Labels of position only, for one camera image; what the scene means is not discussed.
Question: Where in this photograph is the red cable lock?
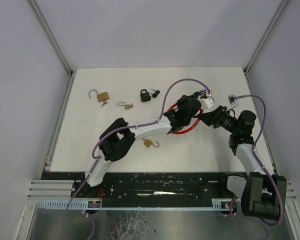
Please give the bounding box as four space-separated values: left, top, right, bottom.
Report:
166 102 203 136

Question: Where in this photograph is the black-headed key bunch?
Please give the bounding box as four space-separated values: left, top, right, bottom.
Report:
151 88 161 98

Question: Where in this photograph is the black Kaijing padlock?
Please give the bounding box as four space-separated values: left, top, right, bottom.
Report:
140 89 152 103

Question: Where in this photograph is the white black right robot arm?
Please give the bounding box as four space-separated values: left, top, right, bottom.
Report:
197 106 287 223

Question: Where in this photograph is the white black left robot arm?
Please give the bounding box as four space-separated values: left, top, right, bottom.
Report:
83 95 202 188

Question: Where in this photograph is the large brass padlock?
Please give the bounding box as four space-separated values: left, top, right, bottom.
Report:
88 89 110 103

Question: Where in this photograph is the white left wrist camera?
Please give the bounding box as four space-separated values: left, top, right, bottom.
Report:
193 89 215 110

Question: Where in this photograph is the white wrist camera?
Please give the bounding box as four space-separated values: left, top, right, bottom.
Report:
227 94 239 110
193 89 215 110

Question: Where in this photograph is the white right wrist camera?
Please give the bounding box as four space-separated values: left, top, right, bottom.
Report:
227 94 239 110

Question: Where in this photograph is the white slotted cable duct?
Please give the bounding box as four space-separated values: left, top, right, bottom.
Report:
36 198 237 210

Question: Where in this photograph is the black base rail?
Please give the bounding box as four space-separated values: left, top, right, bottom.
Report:
39 171 248 201

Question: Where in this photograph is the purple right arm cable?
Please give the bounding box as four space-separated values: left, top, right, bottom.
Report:
228 94 285 238

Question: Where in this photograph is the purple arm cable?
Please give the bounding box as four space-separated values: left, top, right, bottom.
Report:
62 78 213 240
228 94 285 238

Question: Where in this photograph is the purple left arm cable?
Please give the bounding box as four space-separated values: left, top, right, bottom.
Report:
62 78 213 240

